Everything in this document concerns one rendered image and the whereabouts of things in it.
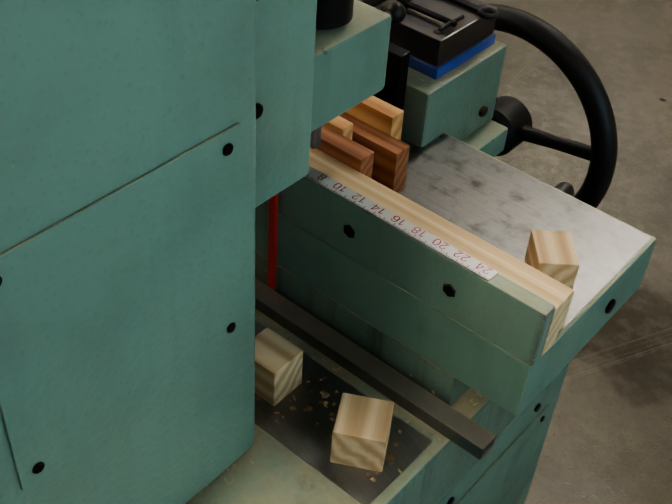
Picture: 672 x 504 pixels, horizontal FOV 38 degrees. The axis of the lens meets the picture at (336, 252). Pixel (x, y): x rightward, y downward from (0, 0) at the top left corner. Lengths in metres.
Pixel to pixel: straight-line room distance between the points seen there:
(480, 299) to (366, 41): 0.22
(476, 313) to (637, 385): 1.31
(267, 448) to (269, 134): 0.27
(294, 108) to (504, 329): 0.23
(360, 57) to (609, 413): 1.30
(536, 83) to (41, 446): 2.43
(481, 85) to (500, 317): 0.33
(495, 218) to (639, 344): 1.28
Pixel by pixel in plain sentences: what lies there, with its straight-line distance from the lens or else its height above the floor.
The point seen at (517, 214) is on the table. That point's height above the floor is 0.90.
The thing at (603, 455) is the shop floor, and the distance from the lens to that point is 1.90.
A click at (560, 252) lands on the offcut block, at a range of 0.80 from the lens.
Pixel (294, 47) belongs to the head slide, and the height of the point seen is 1.12.
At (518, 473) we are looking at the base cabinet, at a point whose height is 0.58.
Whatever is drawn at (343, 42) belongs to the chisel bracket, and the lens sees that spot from 0.76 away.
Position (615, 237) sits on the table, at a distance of 0.88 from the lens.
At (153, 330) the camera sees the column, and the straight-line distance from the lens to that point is 0.60.
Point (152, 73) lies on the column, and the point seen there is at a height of 1.18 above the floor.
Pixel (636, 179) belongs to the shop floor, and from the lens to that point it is 2.58.
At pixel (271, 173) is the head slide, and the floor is 1.02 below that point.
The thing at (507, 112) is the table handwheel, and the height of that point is 0.84.
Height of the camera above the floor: 1.43
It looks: 41 degrees down
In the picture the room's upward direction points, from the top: 4 degrees clockwise
